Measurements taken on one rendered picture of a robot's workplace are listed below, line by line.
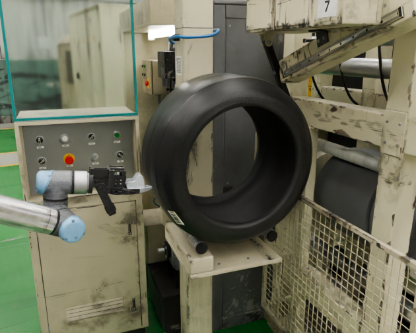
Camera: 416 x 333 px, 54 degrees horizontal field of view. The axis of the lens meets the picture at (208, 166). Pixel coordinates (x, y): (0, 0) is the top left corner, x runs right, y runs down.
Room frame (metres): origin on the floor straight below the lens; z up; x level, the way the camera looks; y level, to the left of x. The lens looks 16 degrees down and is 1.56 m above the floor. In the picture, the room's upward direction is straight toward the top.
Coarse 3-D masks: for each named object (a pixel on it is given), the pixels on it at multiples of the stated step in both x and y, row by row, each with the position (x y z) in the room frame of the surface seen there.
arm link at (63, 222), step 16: (0, 208) 0.97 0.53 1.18; (16, 208) 0.99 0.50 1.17; (32, 208) 1.02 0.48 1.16; (48, 208) 1.06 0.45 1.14; (64, 208) 1.14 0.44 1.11; (0, 224) 0.98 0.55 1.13; (16, 224) 0.99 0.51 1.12; (32, 224) 1.01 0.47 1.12; (48, 224) 1.03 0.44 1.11; (64, 224) 1.05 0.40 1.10; (80, 224) 1.07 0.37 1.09; (64, 240) 1.04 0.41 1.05
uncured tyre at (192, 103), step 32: (192, 96) 1.28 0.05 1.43; (224, 96) 1.27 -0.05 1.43; (256, 96) 1.31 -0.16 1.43; (288, 96) 1.39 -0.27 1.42; (160, 128) 1.27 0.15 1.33; (192, 128) 1.23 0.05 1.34; (256, 128) 1.65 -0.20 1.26; (288, 128) 1.37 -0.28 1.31; (160, 160) 1.23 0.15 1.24; (256, 160) 1.65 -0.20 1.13; (288, 160) 1.56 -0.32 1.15; (160, 192) 1.24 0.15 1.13; (256, 192) 1.61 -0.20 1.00; (288, 192) 1.36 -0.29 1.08; (192, 224) 1.24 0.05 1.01; (224, 224) 1.28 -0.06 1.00; (256, 224) 1.31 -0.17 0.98
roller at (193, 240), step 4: (184, 232) 1.41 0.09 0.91; (188, 236) 1.37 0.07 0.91; (192, 236) 1.35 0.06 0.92; (188, 240) 1.36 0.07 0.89; (192, 240) 1.32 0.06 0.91; (196, 240) 1.31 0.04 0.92; (200, 240) 1.30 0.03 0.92; (192, 244) 1.31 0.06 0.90; (196, 244) 1.29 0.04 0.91; (200, 244) 1.28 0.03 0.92; (204, 244) 1.29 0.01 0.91; (196, 248) 1.28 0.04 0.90; (200, 248) 1.28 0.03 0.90; (204, 248) 1.29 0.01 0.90; (200, 252) 1.28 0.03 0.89; (204, 252) 1.29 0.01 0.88
